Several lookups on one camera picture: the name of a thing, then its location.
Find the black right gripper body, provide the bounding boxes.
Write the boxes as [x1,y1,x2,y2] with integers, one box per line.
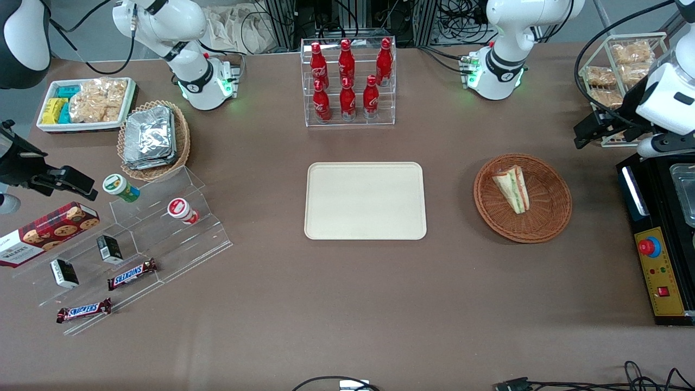
[0,121,54,190]

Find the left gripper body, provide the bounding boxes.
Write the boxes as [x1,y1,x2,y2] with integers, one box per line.
[603,100,646,142]

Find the triangular sandwich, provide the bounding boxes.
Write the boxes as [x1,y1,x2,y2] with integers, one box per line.
[492,165,530,215]

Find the brown wicker basket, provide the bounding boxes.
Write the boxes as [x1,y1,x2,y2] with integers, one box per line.
[473,153,573,243]

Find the light wicker basket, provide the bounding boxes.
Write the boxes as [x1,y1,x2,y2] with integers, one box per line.
[117,100,191,181]

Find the beige plastic tray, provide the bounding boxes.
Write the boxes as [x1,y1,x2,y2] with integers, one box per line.
[304,162,427,241]

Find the clear bag of pastries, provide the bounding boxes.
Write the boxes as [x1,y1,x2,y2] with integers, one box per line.
[589,87,625,109]
[611,41,655,66]
[619,62,653,87]
[584,65,620,87]

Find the green yoghurt cup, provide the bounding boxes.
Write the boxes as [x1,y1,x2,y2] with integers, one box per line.
[103,174,141,203]

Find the red tartan cookie box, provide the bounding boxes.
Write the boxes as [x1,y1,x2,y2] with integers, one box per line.
[0,201,101,268]

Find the yellow snack packet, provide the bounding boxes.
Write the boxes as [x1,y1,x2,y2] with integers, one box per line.
[42,98,68,124]

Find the small black box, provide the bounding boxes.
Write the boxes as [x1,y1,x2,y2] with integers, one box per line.
[97,235,124,264]
[50,258,80,289]

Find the silver foil packet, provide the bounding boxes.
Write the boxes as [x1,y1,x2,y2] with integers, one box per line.
[126,106,174,157]
[123,147,178,171]

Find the clear bag of crackers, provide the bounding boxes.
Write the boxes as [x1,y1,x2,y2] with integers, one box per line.
[69,78,129,123]

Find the black appliance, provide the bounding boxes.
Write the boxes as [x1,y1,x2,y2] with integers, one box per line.
[616,152,695,326]

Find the white rectangular snack container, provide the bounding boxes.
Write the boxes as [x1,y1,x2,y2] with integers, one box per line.
[36,77,138,134]

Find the clear plastic container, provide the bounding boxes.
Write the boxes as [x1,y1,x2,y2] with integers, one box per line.
[669,163,695,228]

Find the Snickers chocolate bar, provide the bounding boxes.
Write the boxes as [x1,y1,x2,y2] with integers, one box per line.
[107,258,158,291]
[56,298,112,324]

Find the clear acrylic stepped stand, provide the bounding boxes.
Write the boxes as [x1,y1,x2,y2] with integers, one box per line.
[11,166,233,336]

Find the red yoghurt cup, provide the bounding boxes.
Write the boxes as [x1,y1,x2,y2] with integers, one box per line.
[167,198,199,225]

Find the clear acrylic bottle rack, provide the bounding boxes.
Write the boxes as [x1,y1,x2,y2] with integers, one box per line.
[300,37,397,127]

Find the beige cloth bag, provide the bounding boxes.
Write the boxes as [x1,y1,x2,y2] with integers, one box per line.
[204,3,279,55]

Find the red cola bottle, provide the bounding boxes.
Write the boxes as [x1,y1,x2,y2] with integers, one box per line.
[363,75,380,119]
[311,42,330,90]
[340,77,357,121]
[338,39,356,87]
[376,38,393,86]
[313,80,332,123]

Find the black plug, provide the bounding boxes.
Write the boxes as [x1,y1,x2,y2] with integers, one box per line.
[493,377,534,391]

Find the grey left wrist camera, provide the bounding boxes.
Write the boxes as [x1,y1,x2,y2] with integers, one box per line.
[636,133,695,159]

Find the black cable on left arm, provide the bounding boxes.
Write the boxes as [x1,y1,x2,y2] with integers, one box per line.
[573,0,679,131]

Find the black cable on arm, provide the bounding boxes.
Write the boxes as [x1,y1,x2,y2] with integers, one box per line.
[573,0,679,131]
[48,0,137,77]

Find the white wire basket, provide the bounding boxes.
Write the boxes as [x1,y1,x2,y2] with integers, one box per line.
[578,31,669,148]

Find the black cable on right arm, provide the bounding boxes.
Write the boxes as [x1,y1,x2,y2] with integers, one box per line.
[48,0,137,77]

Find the background cable bundle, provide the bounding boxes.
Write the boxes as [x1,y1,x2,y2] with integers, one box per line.
[434,0,492,47]

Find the aluminium frame post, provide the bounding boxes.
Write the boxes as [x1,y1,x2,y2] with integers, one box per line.
[265,0,297,53]
[413,0,436,47]

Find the black tangled cables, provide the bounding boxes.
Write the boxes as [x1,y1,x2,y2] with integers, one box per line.
[529,361,695,391]

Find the black looped table cable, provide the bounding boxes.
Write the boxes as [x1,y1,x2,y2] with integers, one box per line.
[292,375,382,391]

